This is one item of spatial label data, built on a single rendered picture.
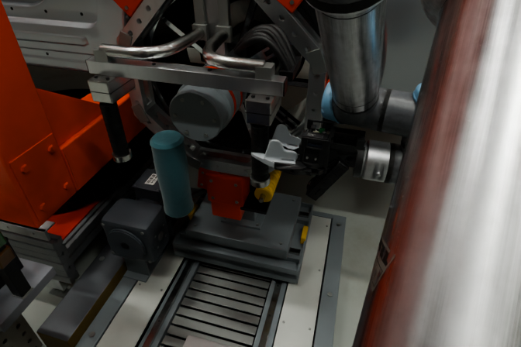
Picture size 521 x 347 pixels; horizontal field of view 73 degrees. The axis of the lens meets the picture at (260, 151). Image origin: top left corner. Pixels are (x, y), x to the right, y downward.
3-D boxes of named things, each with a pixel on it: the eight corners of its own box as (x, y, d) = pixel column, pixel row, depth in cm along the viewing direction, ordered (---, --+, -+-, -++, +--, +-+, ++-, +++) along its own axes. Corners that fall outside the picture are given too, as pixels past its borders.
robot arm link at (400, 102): (390, 90, 55) (377, 147, 62) (469, 104, 51) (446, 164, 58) (397, 72, 61) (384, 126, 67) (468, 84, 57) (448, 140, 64)
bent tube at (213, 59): (291, 47, 80) (294, -2, 74) (271, 81, 65) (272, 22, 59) (219, 41, 84) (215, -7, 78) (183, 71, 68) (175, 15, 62)
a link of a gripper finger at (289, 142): (263, 116, 73) (305, 125, 70) (263, 140, 77) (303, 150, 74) (256, 123, 71) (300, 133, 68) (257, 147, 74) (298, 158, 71)
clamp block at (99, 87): (136, 87, 81) (132, 65, 78) (113, 104, 74) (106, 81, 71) (117, 84, 82) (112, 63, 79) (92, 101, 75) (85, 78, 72)
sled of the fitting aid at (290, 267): (312, 218, 160) (313, 202, 154) (297, 286, 131) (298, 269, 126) (208, 197, 170) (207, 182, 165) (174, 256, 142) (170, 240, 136)
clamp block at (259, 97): (281, 105, 74) (282, 81, 71) (270, 127, 66) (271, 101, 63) (257, 102, 75) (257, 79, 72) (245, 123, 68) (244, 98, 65)
